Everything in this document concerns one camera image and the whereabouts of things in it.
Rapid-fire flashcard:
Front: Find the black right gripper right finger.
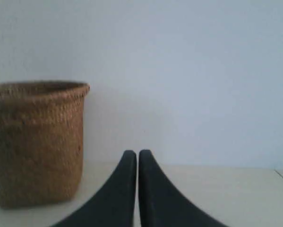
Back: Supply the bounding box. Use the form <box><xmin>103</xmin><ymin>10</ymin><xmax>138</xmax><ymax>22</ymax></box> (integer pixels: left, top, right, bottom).
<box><xmin>138</xmin><ymin>149</ymin><xmax>225</xmax><ymax>227</ymax></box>

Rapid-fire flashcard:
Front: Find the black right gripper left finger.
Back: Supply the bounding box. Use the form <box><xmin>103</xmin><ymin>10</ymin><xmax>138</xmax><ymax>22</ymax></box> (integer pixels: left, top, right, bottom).
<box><xmin>54</xmin><ymin>150</ymin><xmax>137</xmax><ymax>227</ymax></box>

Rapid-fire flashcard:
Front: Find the brown woven wicker basket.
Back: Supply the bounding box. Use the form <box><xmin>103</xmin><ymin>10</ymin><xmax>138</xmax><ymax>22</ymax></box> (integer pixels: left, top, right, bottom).
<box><xmin>0</xmin><ymin>80</ymin><xmax>90</xmax><ymax>209</ymax></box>

